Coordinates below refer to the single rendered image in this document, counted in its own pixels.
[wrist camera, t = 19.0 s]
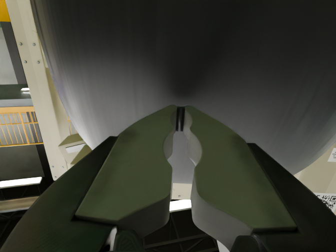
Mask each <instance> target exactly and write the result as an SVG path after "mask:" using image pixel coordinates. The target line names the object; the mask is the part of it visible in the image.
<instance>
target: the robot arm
mask: <svg viewBox="0 0 336 252"><path fill-rule="evenodd" d="M179 123H180V131H181V132H183V133H184V134H185V135H186V136H187V138H188V147H187V156H188V157H189V158H190V159H191V160H192V162H193V163H194V165H195V168H194V173H193V180H192V187H191V194H190V203H191V213H192V220H193V222H194V224H195V225H196V226H197V227H198V228H199V229H200V230H202V231H204V232H205V233H207V234H208V235H210V236H211V237H213V238H214V239H216V240H217V244H218V248H219V252H336V215H335V214H334V213H333V212H332V211H331V210H330V209H329V208H328V207H327V206H326V205H325V204H324V203H323V202H322V201H321V200H320V199H319V198H318V197H317V196H316V195H315V194H314V193H313V192H312V191H311V190H310V189H308V188H307V187H306V186H305V185H304V184H303V183H301V182H300V181H299V180H298V179H297V178H296V177H294V176H293V175H292V174H291V173H290V172H289V171H287V170H286V169H285V168H284V167H283V166H281V165H280V164H279V163H278V162H277V161H276V160H274V159H273V158H272V157H271V156H270V155H269V154H267V153H266V152H265V151H264V150H263V149H261V148H260V147H259V146H258V145H257V144H256V143H247V142H246V141H245V140H244V139H243V138H242V137H241V136H239V135H238V134H237V133H236V132H235V131H233V130H232V129H231V128H229V127H228V126H226V125H225V124H223V123H222V122H220V121H218V120H216V119H215V118H213V117H211V116H209V115H207V114H206V113H204V112H202V111H200V110H198V109H197V108H195V107H193V106H191V105H186V106H181V107H180V106H176V105H174V104H171V105H169V106H167V107H164V108H162V109H160V110H158V111H156V112H154V113H152V114H150V115H148V116H146V117H144V118H142V119H140V120H138V121H137V122H135V123H133V124H132V125H131V126H129V127H128V128H126V129H125V130H124V131H122V132H121V133H120V134H119V135H118V136H109V137H108V138H107V139H106V140H104V141H103V142H102V143H101V144H99V145H98V146H97V147H96V148H94V149H93V150H92V151H91V152H90V153H88V154H87V155H86V156H85V157H83V158H82V159H81V160H80V161H78V162H77V163H76V164H75V165H74V166H72V167H71V168H70V169H69V170H67V171H66V172H65V173H64V174H62V175H61V176H60V177H59V178H58V179H57V180H56V181H54V182H53V183H52V184H51V185H50V186H49V187H48V188H47V189H46V190H45V191H44V192H43V193H42V194H41V195H40V196H39V197H38V198H37V199H36V201H35V202H34V203H33V204H32V205H31V206H30V208H29V209H28V210H27V211H26V212H25V214H24V215H23V216H22V218H21V219H20V220H19V222H18V223H17V224H16V226H15V227H14V229H13V230H12V232H11V233H10V235H9V236H8V238H7V239H6V241H5V243H4V244H3V246H2V247H1V249H0V252H146V251H145V249H144V247H143V245H142V243H141V241H140V239H142V238H143V237H145V236H147V235H149V234H151V233H152V232H154V231H156V230H158V229H160V228H162V227H163V226H165V225H166V224H167V222H168V221H169V218H170V204H171V189H172V174H173V168H172V166H171V165H170V163H169V162H168V161H167V160H168V158H169V157H170V156H171V155H172V152H173V135H174V133H175V132H178V128H179Z"/></svg>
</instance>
